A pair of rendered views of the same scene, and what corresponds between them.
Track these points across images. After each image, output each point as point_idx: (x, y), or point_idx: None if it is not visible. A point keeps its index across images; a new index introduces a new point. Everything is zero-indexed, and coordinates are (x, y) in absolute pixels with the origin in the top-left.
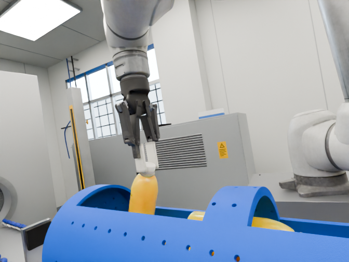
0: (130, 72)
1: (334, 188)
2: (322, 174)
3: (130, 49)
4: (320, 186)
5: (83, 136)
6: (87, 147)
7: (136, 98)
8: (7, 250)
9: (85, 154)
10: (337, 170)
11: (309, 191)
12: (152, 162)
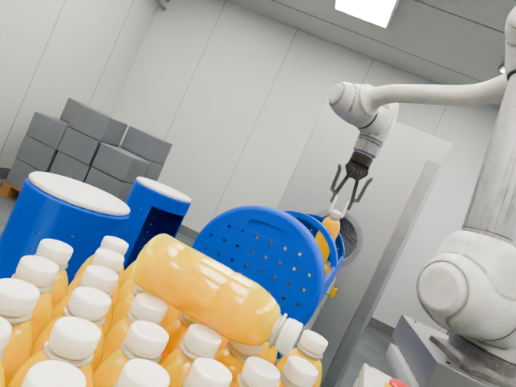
0: (355, 148)
1: (452, 349)
2: None
3: (362, 133)
4: (448, 342)
5: (409, 214)
6: (405, 227)
7: (353, 166)
8: None
9: (399, 232)
10: None
11: (438, 338)
12: (341, 213)
